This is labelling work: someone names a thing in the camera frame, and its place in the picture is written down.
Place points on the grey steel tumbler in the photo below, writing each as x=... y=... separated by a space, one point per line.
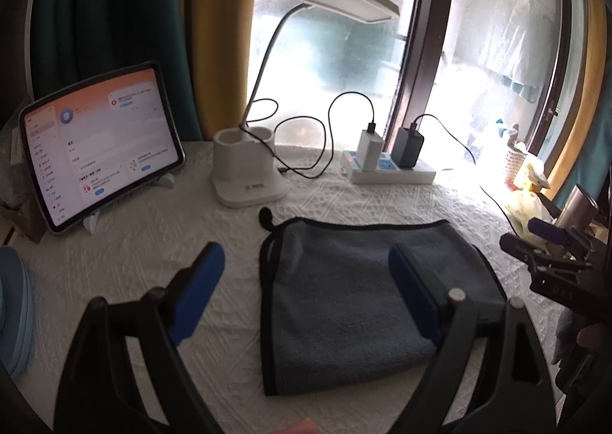
x=578 y=211

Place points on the purple and grey towel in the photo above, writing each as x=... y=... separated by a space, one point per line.
x=330 y=312

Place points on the yellow curtain right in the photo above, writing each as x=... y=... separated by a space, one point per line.
x=590 y=87

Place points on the yellow plastic bag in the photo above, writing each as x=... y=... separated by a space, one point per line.
x=524 y=202

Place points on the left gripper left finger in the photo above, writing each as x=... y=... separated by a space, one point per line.
x=98 y=391

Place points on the white textured tablecloth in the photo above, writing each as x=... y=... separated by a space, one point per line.
x=143 y=239

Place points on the dark window frame post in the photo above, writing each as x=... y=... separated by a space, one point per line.
x=420 y=61

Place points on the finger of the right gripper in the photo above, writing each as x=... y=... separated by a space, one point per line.
x=548 y=232

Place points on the teal curtain left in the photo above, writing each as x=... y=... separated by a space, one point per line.
x=73 y=40

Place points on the blue round tray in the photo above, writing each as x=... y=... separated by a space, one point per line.
x=17 y=311

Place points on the yellow curtain left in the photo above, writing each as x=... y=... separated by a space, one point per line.
x=218 y=41

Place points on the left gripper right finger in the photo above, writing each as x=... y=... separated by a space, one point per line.
x=513 y=392

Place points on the white charger plug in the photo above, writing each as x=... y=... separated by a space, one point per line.
x=369 y=151

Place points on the black charger plug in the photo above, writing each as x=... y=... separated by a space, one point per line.
x=407 y=147

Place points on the white power strip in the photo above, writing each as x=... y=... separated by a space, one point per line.
x=386 y=172

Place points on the white perforated basket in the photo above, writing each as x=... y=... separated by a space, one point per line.
x=513 y=161

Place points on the tablet on white stand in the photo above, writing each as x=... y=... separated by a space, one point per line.
x=90 y=144

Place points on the right hand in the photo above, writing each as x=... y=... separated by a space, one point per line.
x=576 y=338

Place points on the yellow curtain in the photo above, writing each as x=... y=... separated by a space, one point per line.
x=590 y=87
x=218 y=41

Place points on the white desk lamp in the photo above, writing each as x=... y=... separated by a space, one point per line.
x=244 y=157

